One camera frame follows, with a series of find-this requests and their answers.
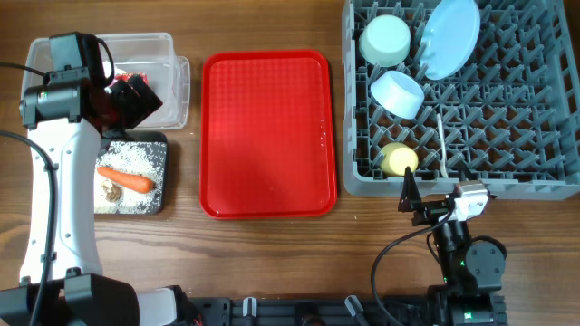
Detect green bowl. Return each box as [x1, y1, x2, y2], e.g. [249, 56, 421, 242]
[359, 14, 411, 68]

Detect red serving tray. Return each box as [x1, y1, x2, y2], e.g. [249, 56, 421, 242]
[198, 50, 338, 220]

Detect white rice grains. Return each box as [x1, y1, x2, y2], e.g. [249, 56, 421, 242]
[93, 140, 168, 215]

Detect grey dishwasher rack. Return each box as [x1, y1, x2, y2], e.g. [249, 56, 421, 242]
[342, 1, 579, 200]

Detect light blue bowl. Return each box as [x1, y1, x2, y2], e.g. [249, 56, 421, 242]
[370, 71, 425, 120]

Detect clear plastic bin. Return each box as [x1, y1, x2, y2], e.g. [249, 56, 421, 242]
[19, 32, 190, 133]

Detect yellow cup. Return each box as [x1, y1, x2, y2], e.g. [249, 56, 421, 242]
[380, 142, 419, 177]

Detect white plastic spoon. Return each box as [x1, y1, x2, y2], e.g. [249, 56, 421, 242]
[436, 113, 449, 178]

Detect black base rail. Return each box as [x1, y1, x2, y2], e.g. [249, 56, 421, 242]
[180, 296, 508, 326]

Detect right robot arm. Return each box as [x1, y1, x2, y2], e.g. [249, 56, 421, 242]
[398, 167, 508, 325]

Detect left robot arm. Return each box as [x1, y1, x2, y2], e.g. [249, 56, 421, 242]
[1, 32, 203, 325]

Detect orange carrot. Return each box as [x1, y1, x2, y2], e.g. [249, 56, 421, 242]
[97, 167, 155, 194]

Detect red snack wrapper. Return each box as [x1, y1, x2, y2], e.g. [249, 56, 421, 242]
[111, 72, 150, 90]

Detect light blue plate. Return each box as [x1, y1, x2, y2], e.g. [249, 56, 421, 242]
[420, 0, 480, 81]

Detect black waste tray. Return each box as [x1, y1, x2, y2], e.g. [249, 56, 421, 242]
[92, 130, 170, 216]

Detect brown food scrap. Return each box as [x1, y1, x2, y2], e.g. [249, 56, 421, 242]
[101, 180, 122, 203]

